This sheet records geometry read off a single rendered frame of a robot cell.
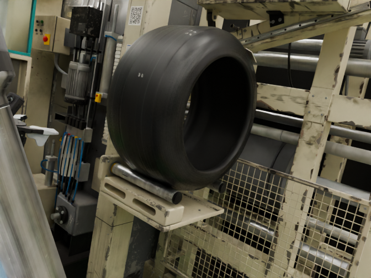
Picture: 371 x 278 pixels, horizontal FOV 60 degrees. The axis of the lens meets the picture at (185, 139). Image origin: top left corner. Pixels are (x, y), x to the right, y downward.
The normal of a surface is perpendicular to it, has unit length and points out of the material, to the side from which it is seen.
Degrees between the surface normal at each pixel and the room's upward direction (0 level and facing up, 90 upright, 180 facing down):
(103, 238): 90
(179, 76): 74
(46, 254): 70
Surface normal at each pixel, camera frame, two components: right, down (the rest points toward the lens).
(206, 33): 0.42, -0.48
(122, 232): 0.75, 0.24
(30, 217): 0.96, -0.13
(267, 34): -0.63, 0.00
